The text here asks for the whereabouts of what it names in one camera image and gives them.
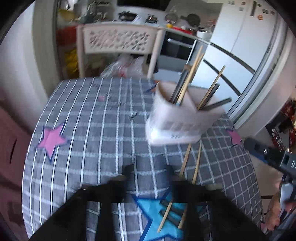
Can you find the black chopstick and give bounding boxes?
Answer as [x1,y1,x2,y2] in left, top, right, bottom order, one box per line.
[201,84,220,109]
[203,98,232,111]

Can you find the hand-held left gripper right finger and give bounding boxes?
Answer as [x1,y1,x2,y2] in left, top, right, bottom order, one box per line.
[165,166,269,241]

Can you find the black range hood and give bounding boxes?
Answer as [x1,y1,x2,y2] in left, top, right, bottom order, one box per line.
[117,0,171,7]

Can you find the metal kettle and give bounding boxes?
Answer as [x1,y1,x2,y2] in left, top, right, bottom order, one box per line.
[85,2,98,17]

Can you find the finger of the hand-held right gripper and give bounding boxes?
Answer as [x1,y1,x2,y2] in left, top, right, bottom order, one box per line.
[244,138,270,163]

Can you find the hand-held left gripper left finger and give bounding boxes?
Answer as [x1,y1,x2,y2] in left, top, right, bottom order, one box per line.
[29,165,134,241]

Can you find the flower cutout basket cart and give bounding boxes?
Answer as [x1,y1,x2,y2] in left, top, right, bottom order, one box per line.
[76,22,166,79]

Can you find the black wok with lid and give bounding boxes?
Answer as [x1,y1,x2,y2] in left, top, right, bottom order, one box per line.
[118,11,138,21]

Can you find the blue patterned wooden chopstick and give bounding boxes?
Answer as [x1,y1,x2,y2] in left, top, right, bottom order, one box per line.
[176,45,204,106]

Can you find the red plastic crate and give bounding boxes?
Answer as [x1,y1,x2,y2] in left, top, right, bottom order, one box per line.
[57,27,78,47]

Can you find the white rice cooker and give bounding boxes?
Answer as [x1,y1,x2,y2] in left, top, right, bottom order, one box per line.
[196,29,212,40]

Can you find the pink plastic stool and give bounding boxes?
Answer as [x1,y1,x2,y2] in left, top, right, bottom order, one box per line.
[0,107,33,181]
[0,181,28,232]

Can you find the grey checkered tablecloth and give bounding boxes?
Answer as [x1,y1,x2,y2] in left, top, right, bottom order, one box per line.
[22,77,264,241]

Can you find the white plastic utensil holder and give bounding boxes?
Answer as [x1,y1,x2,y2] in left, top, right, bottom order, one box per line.
[145,81,226,145]

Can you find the round dark hanging pan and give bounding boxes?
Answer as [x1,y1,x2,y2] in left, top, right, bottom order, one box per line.
[187,13,200,27]

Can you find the yellow bag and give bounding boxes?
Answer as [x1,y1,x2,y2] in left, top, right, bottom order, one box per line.
[65,49,78,72]

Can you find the pink star sticker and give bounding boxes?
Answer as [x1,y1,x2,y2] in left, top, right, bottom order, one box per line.
[227,128,243,146]
[35,123,70,164]

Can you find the crumpled clear plastic bag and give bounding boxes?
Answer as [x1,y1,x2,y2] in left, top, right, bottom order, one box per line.
[99,54,145,78]

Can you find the person's right hand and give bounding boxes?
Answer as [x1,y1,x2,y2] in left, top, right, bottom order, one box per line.
[264,178,289,234]

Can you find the blue star sticker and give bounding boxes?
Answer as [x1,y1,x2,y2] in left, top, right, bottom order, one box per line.
[132,193,204,241]

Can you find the white refrigerator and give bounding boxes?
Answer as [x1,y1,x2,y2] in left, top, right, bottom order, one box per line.
[187,0,287,116]

